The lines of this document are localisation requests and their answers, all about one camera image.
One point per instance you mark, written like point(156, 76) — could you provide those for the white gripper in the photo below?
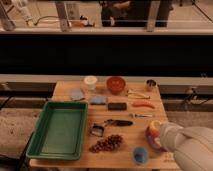
point(170, 136)

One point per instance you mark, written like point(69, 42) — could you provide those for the red yellow apple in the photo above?
point(154, 132)

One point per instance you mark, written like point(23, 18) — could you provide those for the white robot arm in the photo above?
point(192, 147)

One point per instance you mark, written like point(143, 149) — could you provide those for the purple bowl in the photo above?
point(152, 143)

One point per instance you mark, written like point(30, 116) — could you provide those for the orange red bowl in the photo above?
point(115, 84)

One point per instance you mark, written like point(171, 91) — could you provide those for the blue round cup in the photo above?
point(140, 155)

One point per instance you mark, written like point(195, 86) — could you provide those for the orange carrot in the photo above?
point(143, 104)

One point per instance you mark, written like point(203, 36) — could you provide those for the small metal cup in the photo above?
point(150, 84)

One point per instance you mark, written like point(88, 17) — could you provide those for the wooden table board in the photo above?
point(134, 136)

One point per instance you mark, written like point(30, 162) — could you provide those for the bunch of dark grapes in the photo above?
point(111, 143)

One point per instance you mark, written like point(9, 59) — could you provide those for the black rectangular block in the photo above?
point(117, 106)

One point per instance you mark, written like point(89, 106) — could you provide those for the metal scoop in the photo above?
point(97, 130)

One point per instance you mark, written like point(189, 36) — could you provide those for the blue sponge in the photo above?
point(98, 100)

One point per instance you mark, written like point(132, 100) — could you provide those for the white cup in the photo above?
point(90, 82)

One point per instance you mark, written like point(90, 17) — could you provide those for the grey blue cloth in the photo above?
point(77, 94)

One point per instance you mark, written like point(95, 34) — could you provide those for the green plastic tray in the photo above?
point(59, 131)

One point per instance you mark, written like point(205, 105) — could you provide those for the small green handled utensil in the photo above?
point(140, 115)

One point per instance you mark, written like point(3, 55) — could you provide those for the black handled tool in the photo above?
point(118, 123)

